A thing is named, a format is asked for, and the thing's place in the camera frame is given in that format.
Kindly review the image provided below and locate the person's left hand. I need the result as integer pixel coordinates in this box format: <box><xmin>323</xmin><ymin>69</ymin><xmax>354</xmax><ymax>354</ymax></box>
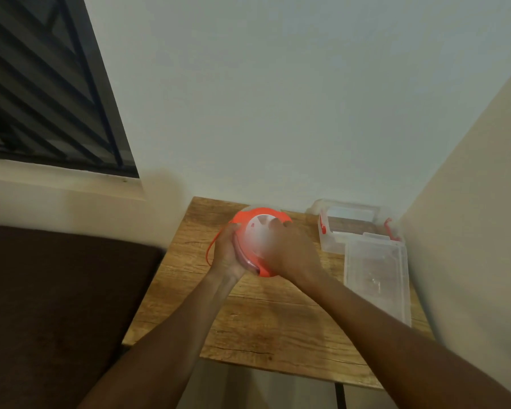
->
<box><xmin>212</xmin><ymin>223</ymin><xmax>251</xmax><ymax>282</ymax></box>

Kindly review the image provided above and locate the person's right hand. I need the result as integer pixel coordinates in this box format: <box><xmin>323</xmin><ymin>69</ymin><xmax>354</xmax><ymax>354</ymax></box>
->
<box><xmin>264</xmin><ymin>218</ymin><xmax>324</xmax><ymax>282</ymax></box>

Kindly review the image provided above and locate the orange plastic chopper lid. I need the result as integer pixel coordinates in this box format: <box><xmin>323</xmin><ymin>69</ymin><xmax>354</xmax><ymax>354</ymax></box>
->
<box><xmin>206</xmin><ymin>207</ymin><xmax>294</xmax><ymax>278</ymax></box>

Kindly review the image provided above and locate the person's right forearm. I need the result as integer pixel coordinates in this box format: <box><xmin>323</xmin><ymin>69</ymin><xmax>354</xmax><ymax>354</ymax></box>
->
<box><xmin>290</xmin><ymin>268</ymin><xmax>511</xmax><ymax>409</ymax></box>

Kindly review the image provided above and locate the person's left forearm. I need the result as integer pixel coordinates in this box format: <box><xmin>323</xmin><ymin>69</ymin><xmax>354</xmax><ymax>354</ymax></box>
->
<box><xmin>78</xmin><ymin>267</ymin><xmax>244</xmax><ymax>409</ymax></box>

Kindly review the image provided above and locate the clear plastic storage box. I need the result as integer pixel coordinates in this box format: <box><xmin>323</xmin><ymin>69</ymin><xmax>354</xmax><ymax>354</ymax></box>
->
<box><xmin>311</xmin><ymin>199</ymin><xmax>405</xmax><ymax>255</ymax></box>

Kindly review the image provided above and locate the wooden table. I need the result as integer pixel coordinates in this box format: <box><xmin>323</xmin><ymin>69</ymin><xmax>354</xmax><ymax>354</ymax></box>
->
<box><xmin>123</xmin><ymin>197</ymin><xmax>435</xmax><ymax>409</ymax></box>

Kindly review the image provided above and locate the clear plastic box lid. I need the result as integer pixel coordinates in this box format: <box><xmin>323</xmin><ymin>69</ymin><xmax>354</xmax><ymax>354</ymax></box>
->
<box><xmin>344</xmin><ymin>233</ymin><xmax>412</xmax><ymax>327</ymax></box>

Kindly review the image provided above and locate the dark brown mattress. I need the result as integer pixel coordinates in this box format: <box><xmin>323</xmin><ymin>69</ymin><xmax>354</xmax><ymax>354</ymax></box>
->
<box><xmin>0</xmin><ymin>223</ymin><xmax>166</xmax><ymax>409</ymax></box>

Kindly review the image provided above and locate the dark louvred window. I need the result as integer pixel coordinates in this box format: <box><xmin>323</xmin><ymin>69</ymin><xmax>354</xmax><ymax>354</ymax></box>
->
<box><xmin>0</xmin><ymin>0</ymin><xmax>139</xmax><ymax>179</ymax></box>

